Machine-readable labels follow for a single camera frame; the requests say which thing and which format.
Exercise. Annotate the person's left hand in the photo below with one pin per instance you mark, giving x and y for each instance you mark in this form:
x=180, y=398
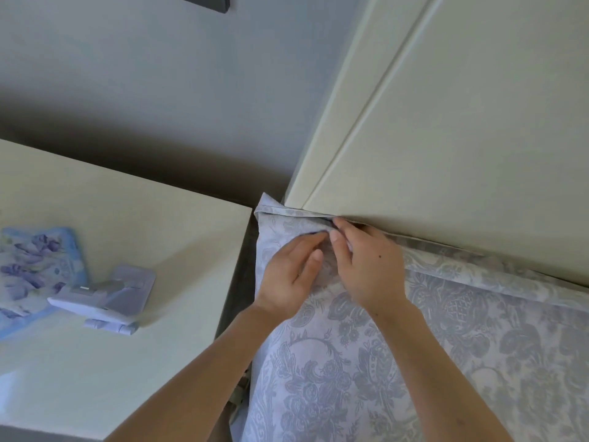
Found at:
x=290, y=276

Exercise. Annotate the person's right hand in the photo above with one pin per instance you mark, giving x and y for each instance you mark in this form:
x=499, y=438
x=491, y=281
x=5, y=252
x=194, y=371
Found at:
x=368, y=267

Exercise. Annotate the blue-grey cloth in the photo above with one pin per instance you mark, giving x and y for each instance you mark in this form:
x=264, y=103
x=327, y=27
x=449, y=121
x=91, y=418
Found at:
x=460, y=363

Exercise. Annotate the person's right forearm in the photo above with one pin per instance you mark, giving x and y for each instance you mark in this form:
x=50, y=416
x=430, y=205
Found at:
x=442, y=382

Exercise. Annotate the person's left forearm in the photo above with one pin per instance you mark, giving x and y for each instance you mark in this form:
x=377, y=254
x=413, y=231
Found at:
x=193, y=386

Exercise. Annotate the cream nightstand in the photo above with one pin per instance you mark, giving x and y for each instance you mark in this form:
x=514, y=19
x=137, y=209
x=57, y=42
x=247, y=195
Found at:
x=138, y=225

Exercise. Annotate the blue crumpled pouch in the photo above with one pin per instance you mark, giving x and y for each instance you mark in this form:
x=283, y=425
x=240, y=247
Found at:
x=32, y=271

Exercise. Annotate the dark wall switch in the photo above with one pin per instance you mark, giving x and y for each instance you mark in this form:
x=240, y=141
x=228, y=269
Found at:
x=207, y=2

